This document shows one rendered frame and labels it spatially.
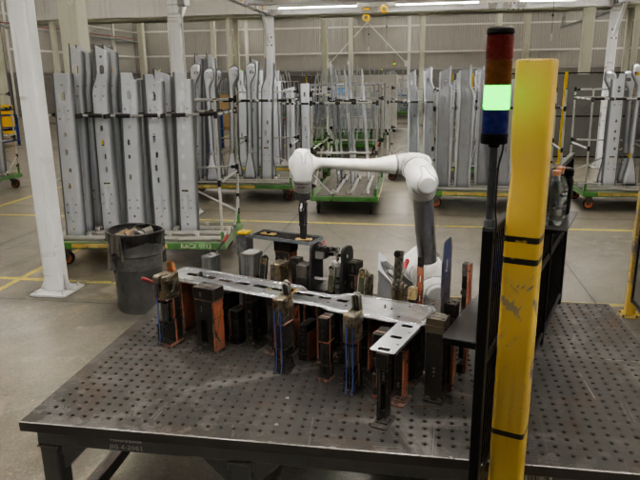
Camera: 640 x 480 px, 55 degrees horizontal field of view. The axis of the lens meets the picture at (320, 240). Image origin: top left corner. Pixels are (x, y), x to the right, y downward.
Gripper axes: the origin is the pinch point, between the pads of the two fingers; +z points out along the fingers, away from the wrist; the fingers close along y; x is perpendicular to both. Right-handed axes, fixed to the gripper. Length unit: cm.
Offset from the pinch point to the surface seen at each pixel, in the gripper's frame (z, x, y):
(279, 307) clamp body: 19, 1, 57
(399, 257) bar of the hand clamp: 2, 50, 34
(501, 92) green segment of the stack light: -72, 78, 130
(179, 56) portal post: -104, -282, -547
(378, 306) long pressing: 20, 42, 47
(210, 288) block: 17, -36, 42
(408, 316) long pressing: 20, 55, 58
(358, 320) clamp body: 19, 36, 68
